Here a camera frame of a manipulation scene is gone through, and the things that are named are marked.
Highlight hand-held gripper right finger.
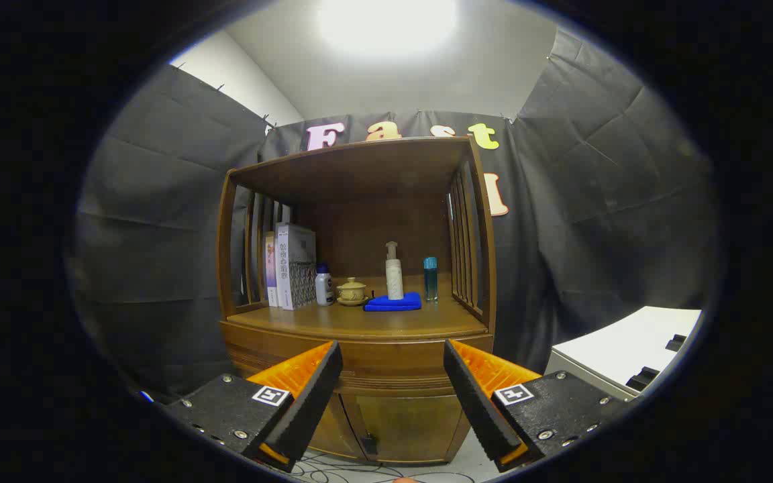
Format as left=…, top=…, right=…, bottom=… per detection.
left=444, top=339, right=630, bottom=473

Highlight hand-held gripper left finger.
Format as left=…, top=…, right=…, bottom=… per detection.
left=165, top=340, right=344, bottom=473

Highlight wooden drawer with black knob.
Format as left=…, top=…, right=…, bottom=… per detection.
left=220, top=321, right=495, bottom=394

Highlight wooden cabinet door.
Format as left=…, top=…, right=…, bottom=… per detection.
left=306, top=392, right=368, bottom=462
left=358, top=394, right=473, bottom=465

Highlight wooden countertop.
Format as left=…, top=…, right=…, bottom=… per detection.
left=225, top=295, right=489, bottom=341

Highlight brown wooden cabinet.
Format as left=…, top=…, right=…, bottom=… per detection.
left=217, top=136, right=497, bottom=466

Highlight white bottle with blue cap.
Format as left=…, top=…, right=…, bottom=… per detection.
left=315, top=263, right=336, bottom=307

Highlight yellow lidded teacup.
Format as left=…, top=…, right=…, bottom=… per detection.
left=336, top=277, right=368, bottom=307

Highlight folded blue cloth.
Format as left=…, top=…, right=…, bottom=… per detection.
left=364, top=291, right=423, bottom=313

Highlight thick white book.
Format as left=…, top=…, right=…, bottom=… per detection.
left=275, top=223, right=317, bottom=311

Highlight thin purple book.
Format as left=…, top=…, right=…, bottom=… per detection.
left=264, top=231, right=280, bottom=308

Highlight white pump bottle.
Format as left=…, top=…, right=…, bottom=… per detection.
left=385, top=241, right=405, bottom=301

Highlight white appliance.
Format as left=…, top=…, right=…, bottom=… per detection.
left=544, top=306, right=703, bottom=402

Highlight ceiling light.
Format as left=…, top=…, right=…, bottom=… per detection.
left=316, top=0, right=460, bottom=60

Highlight black floor cables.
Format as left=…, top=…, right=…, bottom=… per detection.
left=289, top=451, right=478, bottom=483

